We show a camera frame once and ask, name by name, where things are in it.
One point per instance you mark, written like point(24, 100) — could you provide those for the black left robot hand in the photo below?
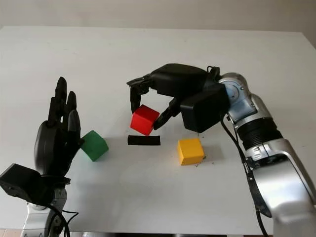
point(51, 143)

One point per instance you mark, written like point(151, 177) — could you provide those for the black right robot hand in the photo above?
point(177, 79)

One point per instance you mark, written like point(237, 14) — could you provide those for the green cube block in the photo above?
point(95, 146)

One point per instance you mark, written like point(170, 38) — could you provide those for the red cube block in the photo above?
point(143, 119)

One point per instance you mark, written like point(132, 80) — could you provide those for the yellow cube block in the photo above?
point(190, 153)

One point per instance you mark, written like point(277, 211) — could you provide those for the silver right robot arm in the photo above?
point(284, 172)

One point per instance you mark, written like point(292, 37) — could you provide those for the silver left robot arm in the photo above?
point(37, 219)

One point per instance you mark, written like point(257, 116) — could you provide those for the black tape strip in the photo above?
point(144, 141)

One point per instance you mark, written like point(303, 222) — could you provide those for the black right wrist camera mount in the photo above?
point(205, 108)

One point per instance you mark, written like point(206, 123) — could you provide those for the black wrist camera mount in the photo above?
point(22, 182)
point(205, 108)

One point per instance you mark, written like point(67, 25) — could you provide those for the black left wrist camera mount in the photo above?
point(22, 182)

